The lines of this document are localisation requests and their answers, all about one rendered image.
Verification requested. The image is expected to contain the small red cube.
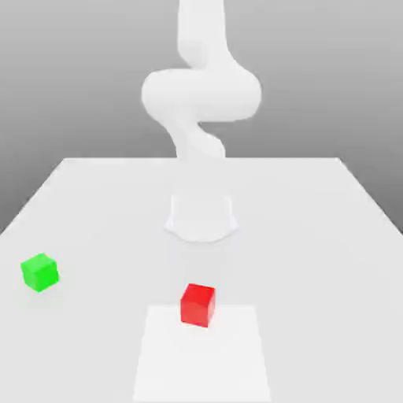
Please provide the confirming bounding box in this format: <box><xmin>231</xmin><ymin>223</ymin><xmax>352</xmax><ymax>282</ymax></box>
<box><xmin>179</xmin><ymin>283</ymin><xmax>217</xmax><ymax>329</ymax></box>

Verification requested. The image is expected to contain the small green cube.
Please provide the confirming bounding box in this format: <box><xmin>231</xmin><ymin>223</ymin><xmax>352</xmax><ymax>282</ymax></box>
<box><xmin>20</xmin><ymin>252</ymin><xmax>61</xmax><ymax>294</ymax></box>

